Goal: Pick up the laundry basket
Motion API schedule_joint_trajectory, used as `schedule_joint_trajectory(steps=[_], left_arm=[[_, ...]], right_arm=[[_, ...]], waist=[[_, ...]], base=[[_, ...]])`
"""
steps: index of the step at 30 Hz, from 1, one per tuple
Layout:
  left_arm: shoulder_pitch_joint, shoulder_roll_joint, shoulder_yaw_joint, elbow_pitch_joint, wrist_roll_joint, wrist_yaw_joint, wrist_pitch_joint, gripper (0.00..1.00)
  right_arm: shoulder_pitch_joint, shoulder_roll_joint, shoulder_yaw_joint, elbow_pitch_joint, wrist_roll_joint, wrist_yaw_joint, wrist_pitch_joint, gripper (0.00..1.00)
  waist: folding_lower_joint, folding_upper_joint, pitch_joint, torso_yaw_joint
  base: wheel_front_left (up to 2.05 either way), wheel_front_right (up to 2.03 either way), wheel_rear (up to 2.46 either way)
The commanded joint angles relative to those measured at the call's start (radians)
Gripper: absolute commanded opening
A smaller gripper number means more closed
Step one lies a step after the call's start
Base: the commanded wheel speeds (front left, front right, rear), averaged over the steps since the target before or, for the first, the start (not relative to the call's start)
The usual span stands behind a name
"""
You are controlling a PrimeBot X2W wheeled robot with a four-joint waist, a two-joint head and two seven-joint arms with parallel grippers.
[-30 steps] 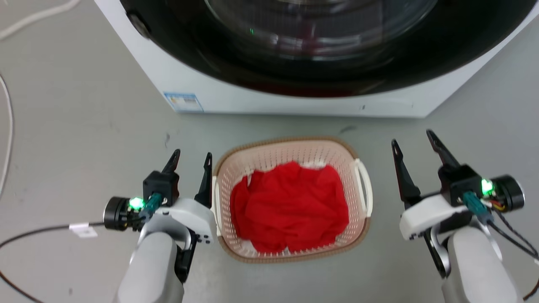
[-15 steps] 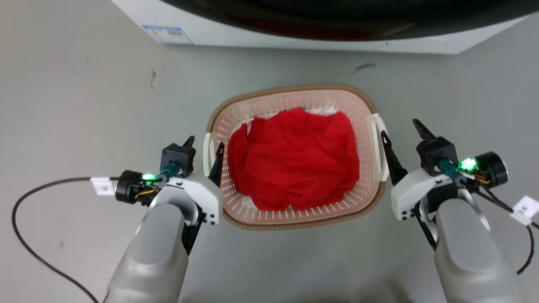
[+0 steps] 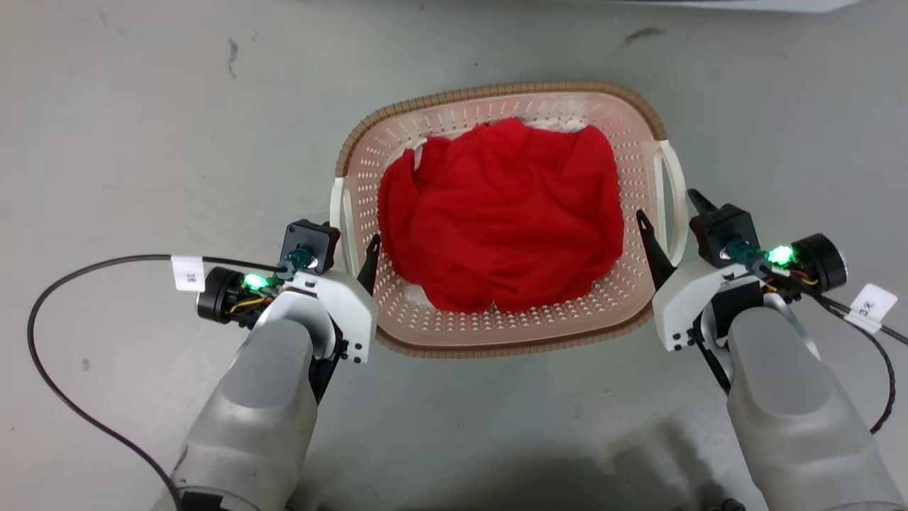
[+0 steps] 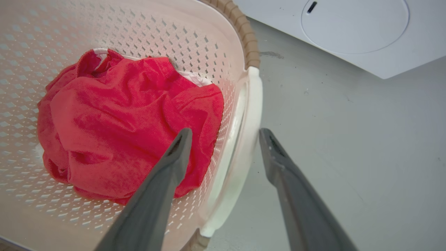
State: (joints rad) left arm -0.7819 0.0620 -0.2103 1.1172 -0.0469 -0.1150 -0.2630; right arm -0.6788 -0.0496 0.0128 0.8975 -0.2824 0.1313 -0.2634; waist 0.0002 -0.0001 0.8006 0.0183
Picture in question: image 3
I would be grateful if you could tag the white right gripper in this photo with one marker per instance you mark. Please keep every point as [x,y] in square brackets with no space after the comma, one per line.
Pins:
[684,298]

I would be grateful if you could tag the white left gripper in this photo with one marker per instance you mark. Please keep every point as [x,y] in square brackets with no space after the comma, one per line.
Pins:
[347,305]

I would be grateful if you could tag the beige laundry basket brown rim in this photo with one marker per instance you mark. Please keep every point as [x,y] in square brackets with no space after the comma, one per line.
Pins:
[496,330]

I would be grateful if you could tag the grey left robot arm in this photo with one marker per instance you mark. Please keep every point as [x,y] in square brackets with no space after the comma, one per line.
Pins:
[262,411]

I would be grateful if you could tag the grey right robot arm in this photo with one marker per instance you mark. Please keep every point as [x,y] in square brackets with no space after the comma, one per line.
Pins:
[787,404]

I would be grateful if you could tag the red garment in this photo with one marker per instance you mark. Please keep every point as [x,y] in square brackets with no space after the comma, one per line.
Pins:
[496,213]

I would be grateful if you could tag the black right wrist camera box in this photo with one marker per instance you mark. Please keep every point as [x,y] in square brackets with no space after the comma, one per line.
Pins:
[720,231]

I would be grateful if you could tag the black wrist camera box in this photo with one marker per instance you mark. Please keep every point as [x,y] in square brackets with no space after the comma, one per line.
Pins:
[720,231]
[312,241]

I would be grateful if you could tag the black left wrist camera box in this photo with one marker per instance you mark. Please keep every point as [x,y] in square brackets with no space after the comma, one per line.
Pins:
[312,241]

